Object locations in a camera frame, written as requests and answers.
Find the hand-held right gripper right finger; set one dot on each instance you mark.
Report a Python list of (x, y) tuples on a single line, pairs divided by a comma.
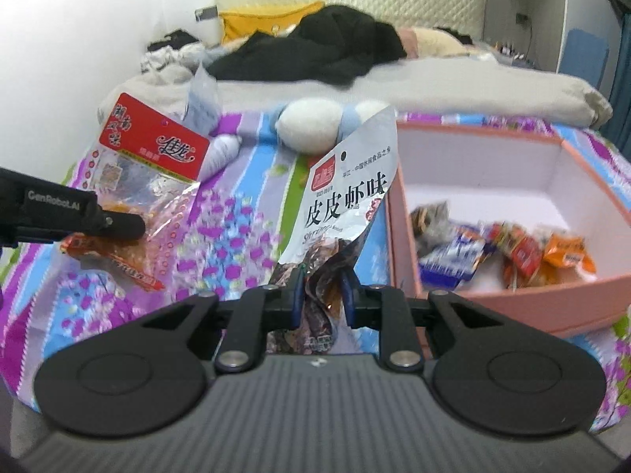
[(349, 301)]

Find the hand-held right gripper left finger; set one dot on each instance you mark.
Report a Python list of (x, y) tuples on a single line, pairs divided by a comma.
[(297, 301)]

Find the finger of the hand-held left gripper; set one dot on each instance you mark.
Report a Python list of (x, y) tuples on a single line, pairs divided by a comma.
[(123, 226)]

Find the clear packet with red label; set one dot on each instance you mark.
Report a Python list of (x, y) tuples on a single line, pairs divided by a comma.
[(148, 148), (118, 258)]

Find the grey shrimp snack bag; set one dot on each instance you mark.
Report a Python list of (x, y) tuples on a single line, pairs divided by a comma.
[(340, 192)]

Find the blue snack packet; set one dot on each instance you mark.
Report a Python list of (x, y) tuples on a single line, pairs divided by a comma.
[(456, 256)]

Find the red-brown snack packet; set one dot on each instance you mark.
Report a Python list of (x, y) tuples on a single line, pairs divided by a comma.
[(521, 252)]

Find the pink cardboard box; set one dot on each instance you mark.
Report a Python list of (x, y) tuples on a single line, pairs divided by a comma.
[(493, 177)]

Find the orange snack packet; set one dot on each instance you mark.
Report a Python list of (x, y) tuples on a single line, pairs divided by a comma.
[(567, 252)]

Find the floral striped bedsheet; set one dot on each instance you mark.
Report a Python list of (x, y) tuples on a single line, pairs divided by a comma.
[(222, 236)]

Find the white cylindrical bottle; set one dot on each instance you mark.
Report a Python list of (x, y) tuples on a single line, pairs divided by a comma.
[(222, 153)]

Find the clear plastic bag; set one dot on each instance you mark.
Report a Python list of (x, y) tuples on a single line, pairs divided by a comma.
[(202, 96)]

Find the white and blue plush toy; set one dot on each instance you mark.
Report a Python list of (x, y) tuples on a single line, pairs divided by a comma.
[(308, 125)]

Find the grey duvet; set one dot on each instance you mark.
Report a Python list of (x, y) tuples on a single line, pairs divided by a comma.
[(443, 83)]

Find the yellow pillow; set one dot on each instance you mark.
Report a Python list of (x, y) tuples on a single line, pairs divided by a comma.
[(256, 22)]

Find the black jacket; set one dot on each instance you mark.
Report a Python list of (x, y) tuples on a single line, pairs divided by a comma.
[(320, 44)]

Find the beige pillow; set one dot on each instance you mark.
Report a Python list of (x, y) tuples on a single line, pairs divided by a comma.
[(434, 42)]

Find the dark cloth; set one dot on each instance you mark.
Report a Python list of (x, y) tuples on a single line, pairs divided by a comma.
[(451, 34)]

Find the cluster of small bottles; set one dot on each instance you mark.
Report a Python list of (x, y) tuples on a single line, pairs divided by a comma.
[(510, 53)]

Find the blue board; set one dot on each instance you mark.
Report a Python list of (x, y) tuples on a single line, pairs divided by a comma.
[(584, 54)]

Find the blue curtain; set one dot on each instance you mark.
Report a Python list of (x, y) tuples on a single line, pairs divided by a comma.
[(622, 83)]

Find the white wardrobe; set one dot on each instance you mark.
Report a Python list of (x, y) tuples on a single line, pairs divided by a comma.
[(542, 10)]

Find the grey wall socket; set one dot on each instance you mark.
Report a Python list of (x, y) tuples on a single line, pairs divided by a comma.
[(206, 13)]

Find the black wall socket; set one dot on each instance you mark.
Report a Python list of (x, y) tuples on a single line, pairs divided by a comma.
[(522, 18)]

